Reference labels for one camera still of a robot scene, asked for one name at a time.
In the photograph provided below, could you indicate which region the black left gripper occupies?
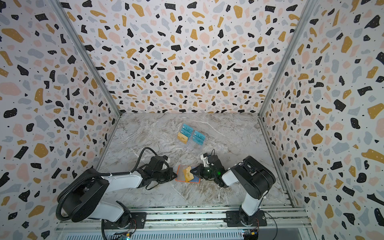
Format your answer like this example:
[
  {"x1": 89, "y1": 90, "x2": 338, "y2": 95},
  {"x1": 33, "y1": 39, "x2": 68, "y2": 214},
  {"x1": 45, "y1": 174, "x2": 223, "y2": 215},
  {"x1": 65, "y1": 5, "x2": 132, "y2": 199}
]
[{"x1": 154, "y1": 167, "x2": 180, "y2": 184}]

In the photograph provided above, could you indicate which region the gold VIP card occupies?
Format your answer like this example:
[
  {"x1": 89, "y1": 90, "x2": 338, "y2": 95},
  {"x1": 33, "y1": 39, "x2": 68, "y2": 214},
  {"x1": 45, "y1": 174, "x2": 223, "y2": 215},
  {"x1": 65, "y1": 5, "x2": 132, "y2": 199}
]
[
  {"x1": 183, "y1": 166, "x2": 195, "y2": 183},
  {"x1": 177, "y1": 132, "x2": 189, "y2": 144}
]

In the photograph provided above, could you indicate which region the orange card wallet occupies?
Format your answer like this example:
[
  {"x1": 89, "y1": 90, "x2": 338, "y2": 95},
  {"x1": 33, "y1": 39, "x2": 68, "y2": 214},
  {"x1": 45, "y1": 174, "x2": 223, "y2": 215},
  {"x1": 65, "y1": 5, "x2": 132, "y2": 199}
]
[{"x1": 176, "y1": 165, "x2": 200, "y2": 184}]

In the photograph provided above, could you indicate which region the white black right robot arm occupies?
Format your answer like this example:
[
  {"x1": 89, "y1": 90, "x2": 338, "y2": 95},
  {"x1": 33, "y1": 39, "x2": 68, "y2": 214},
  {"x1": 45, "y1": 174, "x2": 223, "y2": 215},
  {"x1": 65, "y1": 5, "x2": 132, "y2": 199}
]
[{"x1": 190, "y1": 153, "x2": 276, "y2": 225}]

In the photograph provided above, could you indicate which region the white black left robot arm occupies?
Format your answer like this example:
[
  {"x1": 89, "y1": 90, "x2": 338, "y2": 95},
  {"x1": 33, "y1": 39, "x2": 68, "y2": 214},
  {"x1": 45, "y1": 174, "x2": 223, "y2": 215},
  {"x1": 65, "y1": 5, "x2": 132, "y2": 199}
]
[{"x1": 56, "y1": 155, "x2": 177, "y2": 223}]

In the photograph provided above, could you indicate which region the teal VIP card right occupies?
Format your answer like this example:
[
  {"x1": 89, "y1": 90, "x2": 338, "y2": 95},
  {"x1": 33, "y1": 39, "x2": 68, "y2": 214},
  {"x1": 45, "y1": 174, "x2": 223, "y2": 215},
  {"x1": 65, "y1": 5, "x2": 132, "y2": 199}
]
[{"x1": 193, "y1": 131, "x2": 206, "y2": 146}]

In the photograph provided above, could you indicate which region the teal vip card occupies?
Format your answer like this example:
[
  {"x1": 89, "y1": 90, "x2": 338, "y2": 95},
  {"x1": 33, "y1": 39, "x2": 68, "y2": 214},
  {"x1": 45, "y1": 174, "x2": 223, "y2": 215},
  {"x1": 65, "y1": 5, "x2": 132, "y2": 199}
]
[
  {"x1": 193, "y1": 131, "x2": 206, "y2": 146},
  {"x1": 181, "y1": 124, "x2": 194, "y2": 138}
]

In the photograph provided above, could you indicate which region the clear acrylic card display stand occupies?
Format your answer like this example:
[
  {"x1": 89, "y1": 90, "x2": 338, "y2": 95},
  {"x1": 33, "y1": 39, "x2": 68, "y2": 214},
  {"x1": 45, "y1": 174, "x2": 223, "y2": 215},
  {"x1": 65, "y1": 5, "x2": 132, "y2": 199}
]
[{"x1": 177, "y1": 126, "x2": 207, "y2": 153}]

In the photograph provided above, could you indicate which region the teal VIP card left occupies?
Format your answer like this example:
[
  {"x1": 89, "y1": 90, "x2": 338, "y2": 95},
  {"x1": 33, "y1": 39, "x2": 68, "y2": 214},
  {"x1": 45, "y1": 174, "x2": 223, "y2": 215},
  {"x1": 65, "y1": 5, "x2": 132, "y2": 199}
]
[{"x1": 181, "y1": 124, "x2": 194, "y2": 138}]

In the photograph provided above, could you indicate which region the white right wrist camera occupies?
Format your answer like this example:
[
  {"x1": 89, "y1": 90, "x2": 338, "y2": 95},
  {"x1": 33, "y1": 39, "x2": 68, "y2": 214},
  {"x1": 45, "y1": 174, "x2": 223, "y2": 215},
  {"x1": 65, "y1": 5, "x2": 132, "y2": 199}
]
[{"x1": 200, "y1": 153, "x2": 210, "y2": 168}]

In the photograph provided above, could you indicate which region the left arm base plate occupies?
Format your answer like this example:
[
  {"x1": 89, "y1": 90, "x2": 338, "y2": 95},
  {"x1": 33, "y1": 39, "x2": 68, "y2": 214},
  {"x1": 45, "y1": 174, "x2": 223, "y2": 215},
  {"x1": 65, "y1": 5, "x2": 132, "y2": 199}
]
[{"x1": 102, "y1": 212, "x2": 147, "y2": 231}]

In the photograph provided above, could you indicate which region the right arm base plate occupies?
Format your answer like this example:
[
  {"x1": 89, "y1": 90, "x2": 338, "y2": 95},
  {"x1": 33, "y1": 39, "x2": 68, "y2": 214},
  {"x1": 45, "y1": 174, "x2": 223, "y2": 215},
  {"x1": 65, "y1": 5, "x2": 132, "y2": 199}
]
[{"x1": 224, "y1": 210, "x2": 267, "y2": 228}]

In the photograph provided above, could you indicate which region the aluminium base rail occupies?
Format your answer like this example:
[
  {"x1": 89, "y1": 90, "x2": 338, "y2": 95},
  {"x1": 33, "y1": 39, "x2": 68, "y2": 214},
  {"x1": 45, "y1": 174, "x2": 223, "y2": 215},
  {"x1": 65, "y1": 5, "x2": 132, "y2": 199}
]
[{"x1": 52, "y1": 205, "x2": 316, "y2": 240}]

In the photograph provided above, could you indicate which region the black corrugated cable conduit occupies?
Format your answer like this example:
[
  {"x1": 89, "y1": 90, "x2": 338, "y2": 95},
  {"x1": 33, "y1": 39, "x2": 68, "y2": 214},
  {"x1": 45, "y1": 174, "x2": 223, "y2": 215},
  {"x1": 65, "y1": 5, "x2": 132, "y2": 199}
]
[{"x1": 55, "y1": 146, "x2": 163, "y2": 222}]

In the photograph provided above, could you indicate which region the aluminium left corner post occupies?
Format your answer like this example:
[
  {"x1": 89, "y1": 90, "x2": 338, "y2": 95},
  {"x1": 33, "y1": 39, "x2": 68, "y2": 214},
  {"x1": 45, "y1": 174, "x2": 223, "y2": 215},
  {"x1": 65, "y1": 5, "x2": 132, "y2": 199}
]
[{"x1": 47, "y1": 0, "x2": 122, "y2": 117}]

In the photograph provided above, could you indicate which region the aluminium corner post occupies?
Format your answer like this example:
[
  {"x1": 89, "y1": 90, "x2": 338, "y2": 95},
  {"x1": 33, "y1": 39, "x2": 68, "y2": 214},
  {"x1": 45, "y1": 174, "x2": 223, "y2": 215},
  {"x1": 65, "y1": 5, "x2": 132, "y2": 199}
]
[
  {"x1": 47, "y1": 0, "x2": 122, "y2": 117},
  {"x1": 257, "y1": 0, "x2": 319, "y2": 118}
]

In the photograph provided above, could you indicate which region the aluminium right corner post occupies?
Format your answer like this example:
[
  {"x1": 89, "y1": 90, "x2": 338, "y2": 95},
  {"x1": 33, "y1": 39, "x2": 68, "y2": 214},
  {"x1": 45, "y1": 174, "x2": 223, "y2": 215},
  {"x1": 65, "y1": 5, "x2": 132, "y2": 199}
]
[{"x1": 257, "y1": 0, "x2": 319, "y2": 118}]

